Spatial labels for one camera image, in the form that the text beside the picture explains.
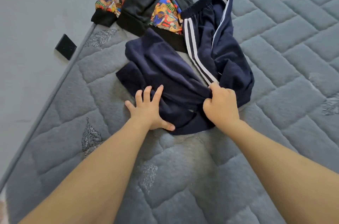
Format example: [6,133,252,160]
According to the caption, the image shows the person's left forearm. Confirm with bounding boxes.
[18,120,151,224]

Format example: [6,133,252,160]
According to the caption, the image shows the person's right hand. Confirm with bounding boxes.
[203,82,241,130]

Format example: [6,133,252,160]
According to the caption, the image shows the black square patch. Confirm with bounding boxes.
[54,34,78,61]

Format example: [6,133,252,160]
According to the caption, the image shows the person's right forearm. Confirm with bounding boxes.
[224,119,339,224]

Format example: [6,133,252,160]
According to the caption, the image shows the grey quilted mattress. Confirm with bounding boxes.
[0,0,339,224]

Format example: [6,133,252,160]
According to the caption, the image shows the matte navy track pants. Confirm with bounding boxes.
[115,0,255,136]

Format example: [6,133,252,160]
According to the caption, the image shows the person's left hand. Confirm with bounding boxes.
[124,84,176,133]

